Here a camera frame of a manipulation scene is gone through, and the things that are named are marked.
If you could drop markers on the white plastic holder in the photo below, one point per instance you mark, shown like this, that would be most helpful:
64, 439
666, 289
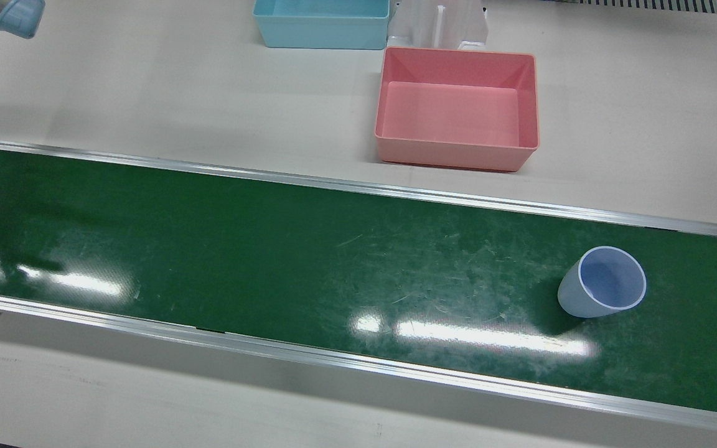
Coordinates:
424, 22

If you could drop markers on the light blue plastic cup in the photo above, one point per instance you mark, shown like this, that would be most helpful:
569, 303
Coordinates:
582, 295

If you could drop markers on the green conveyor belt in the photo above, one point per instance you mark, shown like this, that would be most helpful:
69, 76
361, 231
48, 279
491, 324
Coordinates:
271, 267

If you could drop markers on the blue plastic box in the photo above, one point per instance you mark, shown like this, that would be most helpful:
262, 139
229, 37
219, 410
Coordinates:
321, 28

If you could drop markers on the pink plastic box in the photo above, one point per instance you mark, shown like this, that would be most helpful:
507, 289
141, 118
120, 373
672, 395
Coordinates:
458, 112

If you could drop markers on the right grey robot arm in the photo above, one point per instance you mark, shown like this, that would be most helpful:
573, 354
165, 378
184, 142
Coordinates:
19, 15

